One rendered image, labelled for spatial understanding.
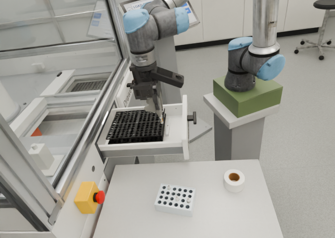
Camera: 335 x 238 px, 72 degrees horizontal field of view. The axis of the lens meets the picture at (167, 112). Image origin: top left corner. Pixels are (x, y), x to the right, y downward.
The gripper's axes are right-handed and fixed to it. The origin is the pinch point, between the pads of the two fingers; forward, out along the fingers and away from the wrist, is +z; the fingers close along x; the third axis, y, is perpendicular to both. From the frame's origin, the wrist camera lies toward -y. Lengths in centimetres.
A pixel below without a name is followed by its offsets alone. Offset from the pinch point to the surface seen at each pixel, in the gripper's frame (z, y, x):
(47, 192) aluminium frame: -3.6, 24.6, 35.9
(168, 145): 10.3, -1.9, 6.9
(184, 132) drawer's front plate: 5.7, -8.1, 5.3
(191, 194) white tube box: 19.0, -9.8, 21.7
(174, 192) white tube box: 19.1, -4.0, 20.9
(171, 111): 12.4, -0.5, -17.0
